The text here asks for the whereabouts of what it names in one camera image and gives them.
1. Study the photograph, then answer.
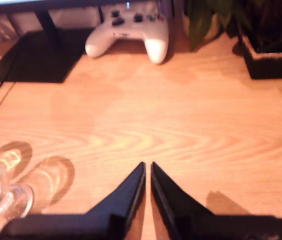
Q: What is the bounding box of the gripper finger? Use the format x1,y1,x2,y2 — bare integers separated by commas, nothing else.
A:
87,161,146,240
150,161,216,240

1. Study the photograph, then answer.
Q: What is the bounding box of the small clear glass handled cup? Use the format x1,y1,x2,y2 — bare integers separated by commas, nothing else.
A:
0,149,35,232

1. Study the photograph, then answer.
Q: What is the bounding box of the large black Huawei monitor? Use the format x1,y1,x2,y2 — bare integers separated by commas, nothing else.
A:
0,0,176,84

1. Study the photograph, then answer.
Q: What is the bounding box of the black planter box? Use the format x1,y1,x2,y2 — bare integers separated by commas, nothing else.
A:
238,24,282,80

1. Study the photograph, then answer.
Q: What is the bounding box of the white game controller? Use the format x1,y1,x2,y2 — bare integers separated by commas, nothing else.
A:
84,1,170,65

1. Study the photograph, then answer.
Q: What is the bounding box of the green leafy plant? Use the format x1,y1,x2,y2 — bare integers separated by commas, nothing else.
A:
183,0,282,53

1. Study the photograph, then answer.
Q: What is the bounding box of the small beige plant pot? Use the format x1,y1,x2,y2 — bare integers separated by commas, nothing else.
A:
183,12,223,43

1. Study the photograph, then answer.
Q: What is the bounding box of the black monitor power cable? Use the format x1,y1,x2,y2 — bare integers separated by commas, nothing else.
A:
97,5,105,26

